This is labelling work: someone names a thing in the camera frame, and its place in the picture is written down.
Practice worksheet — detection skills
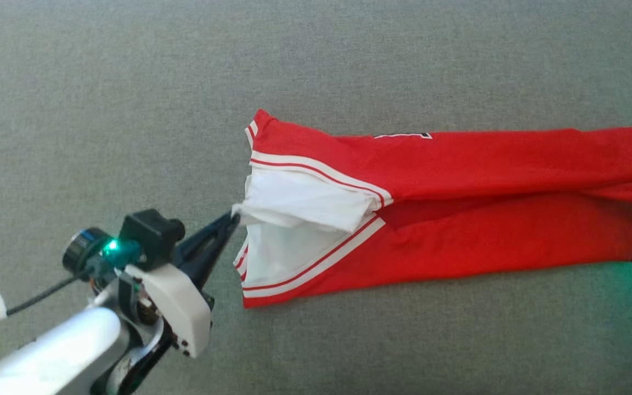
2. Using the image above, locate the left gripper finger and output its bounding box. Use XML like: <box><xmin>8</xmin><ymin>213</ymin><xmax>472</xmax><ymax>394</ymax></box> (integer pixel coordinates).
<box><xmin>172</xmin><ymin>212</ymin><xmax>241</xmax><ymax>270</ymax></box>
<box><xmin>183</xmin><ymin>218</ymin><xmax>241</xmax><ymax>292</ymax></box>

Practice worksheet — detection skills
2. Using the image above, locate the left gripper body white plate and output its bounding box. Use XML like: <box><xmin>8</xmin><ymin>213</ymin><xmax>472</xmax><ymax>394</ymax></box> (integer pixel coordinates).
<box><xmin>95</xmin><ymin>262</ymin><xmax>216</xmax><ymax>359</ymax></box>

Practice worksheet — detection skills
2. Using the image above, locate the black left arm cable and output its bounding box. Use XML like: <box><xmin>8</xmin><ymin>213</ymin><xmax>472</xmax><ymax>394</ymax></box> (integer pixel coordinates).
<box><xmin>0</xmin><ymin>274</ymin><xmax>83</xmax><ymax>332</ymax></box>

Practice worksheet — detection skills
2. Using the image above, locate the red white-trimmed sports jersey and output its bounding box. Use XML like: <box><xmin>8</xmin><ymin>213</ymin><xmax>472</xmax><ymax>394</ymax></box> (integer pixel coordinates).
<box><xmin>233</xmin><ymin>109</ymin><xmax>632</xmax><ymax>309</ymax></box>

